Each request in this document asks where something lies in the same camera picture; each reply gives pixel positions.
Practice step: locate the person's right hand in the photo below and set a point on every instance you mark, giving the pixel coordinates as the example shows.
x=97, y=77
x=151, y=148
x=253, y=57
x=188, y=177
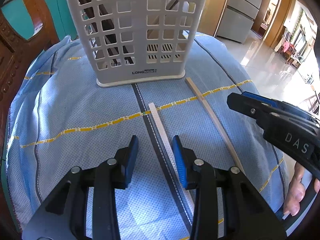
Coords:
x=296, y=192

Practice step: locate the dark brown chopstick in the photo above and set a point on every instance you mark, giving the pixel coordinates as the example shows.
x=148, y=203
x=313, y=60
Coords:
x=104, y=27

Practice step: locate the teal lower kitchen cabinets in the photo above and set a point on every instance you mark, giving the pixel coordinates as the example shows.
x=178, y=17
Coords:
x=29, y=16

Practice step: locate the white plastic utensil basket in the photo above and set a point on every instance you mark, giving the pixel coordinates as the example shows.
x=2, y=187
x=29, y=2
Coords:
x=163, y=32

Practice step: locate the silver multi-door refrigerator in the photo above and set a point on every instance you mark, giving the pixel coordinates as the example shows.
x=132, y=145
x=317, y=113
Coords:
x=237, y=19

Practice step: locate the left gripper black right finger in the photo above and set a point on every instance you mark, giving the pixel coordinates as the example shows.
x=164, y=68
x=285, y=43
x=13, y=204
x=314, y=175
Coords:
x=246, y=214

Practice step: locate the wooden glass sliding door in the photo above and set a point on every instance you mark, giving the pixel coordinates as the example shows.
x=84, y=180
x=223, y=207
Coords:
x=211, y=16

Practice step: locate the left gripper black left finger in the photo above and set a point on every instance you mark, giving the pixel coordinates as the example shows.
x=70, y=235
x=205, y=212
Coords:
x=67, y=203

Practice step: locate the white chopstick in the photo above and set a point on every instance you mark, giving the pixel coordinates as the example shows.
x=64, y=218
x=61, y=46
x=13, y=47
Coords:
x=169, y=151

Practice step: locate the carved wooden chair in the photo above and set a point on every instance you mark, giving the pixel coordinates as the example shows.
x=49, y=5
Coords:
x=17, y=53

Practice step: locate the beige wooden chopstick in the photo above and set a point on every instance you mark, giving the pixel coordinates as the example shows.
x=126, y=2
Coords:
x=216, y=123

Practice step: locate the blue checked tablecloth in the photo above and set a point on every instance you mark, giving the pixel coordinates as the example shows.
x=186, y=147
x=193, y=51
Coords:
x=61, y=118

